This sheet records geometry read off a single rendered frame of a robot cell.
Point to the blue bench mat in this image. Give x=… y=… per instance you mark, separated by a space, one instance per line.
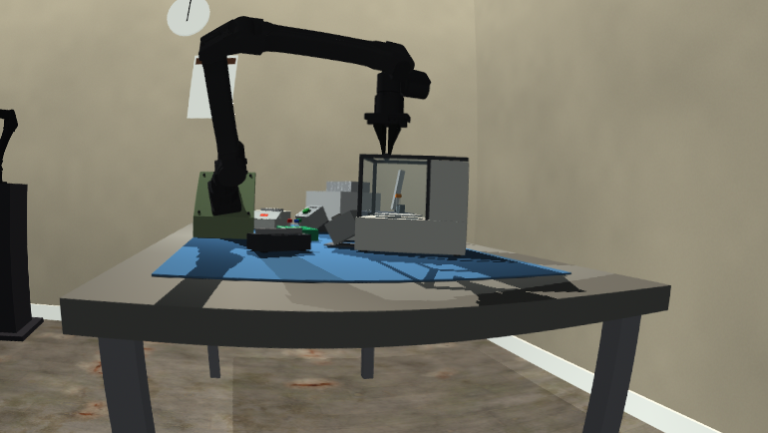
x=226 y=258

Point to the green tube rack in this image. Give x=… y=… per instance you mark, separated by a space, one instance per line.
x=309 y=230

